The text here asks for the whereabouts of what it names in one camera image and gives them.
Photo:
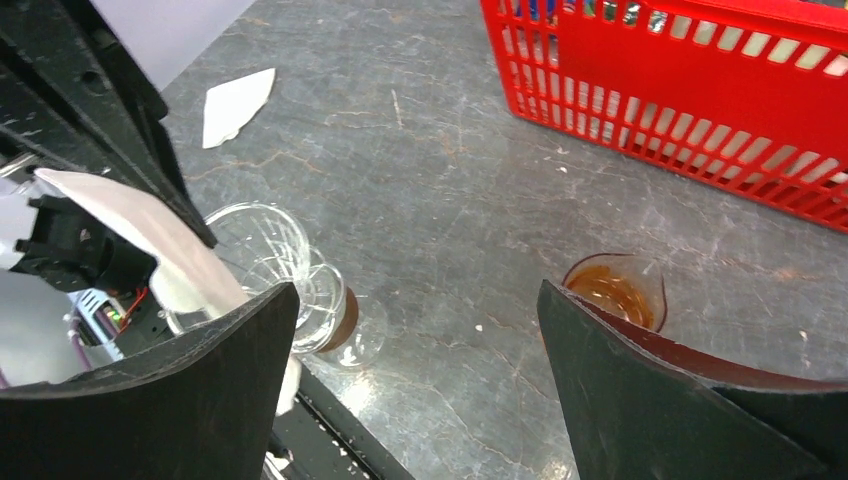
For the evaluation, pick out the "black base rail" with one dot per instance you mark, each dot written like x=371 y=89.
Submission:
x=321 y=439

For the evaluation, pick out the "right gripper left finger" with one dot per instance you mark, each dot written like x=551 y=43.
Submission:
x=199 y=406

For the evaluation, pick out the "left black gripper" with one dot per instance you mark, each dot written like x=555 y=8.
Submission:
x=73 y=97

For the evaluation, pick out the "white paper coffee filter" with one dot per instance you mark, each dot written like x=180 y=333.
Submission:
x=189 y=276
x=230 y=106

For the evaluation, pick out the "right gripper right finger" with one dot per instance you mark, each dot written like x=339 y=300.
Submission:
x=638 y=405

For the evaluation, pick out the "red plastic shopping basket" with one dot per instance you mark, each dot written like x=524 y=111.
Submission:
x=747 y=96

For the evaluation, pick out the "glass carafe with coffee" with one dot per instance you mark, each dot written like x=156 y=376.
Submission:
x=630 y=286

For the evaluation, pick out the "glass cup with coffee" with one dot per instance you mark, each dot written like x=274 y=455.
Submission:
x=347 y=324

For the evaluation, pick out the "clear glass dripper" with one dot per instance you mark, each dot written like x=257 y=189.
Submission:
x=263 y=246

